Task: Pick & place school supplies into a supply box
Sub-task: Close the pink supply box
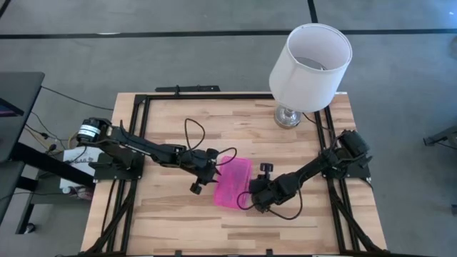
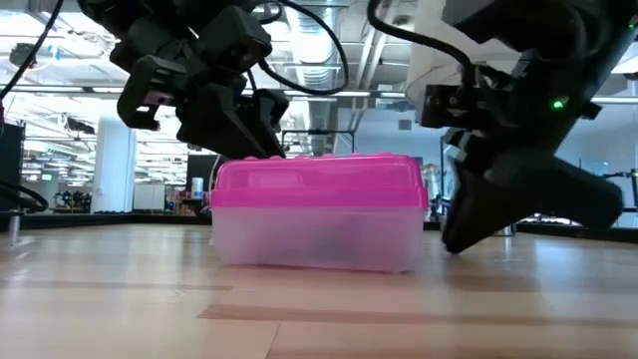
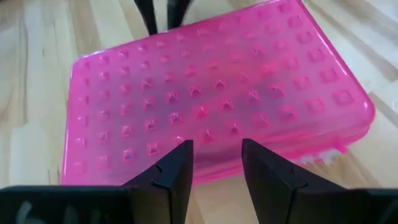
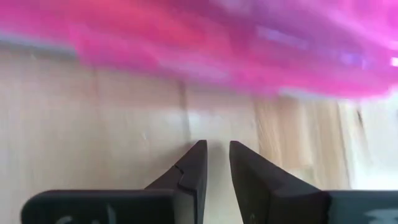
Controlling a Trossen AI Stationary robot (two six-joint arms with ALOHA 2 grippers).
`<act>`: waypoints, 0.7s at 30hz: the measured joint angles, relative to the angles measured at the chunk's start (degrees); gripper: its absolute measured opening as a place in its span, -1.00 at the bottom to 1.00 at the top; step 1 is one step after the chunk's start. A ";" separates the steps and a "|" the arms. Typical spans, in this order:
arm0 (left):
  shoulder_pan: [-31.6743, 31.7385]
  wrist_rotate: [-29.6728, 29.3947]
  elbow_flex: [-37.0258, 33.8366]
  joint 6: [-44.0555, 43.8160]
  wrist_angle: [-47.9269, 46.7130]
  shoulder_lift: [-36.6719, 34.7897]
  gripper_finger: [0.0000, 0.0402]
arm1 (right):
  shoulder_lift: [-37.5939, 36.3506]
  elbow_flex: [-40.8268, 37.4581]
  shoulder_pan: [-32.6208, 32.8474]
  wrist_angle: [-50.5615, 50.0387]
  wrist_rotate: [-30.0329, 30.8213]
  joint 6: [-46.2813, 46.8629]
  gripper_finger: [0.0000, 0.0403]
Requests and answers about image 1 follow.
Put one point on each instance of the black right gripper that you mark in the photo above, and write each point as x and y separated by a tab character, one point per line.
271	192

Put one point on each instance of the grey equipment leg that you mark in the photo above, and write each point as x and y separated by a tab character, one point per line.
442	135

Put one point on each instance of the dark laptop screen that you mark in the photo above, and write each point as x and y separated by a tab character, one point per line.
9	109

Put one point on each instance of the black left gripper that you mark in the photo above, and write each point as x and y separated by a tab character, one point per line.
201	164

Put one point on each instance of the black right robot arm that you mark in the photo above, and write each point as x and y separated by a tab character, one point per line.
314	167

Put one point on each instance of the pink-lidded clear plastic pencil box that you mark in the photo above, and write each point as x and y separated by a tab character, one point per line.
232	182

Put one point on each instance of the white control box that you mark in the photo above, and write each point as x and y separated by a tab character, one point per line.
82	155

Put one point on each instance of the black aluminium table frame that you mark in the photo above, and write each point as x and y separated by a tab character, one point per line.
214	96

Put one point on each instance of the dark grey side desk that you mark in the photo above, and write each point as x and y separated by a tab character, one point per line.
21	93

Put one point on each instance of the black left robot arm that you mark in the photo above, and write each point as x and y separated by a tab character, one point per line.
143	148

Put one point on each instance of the white-shade silver table lamp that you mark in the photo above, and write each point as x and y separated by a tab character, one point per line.
307	82

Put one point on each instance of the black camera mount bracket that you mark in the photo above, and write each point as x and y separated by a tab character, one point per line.
193	88

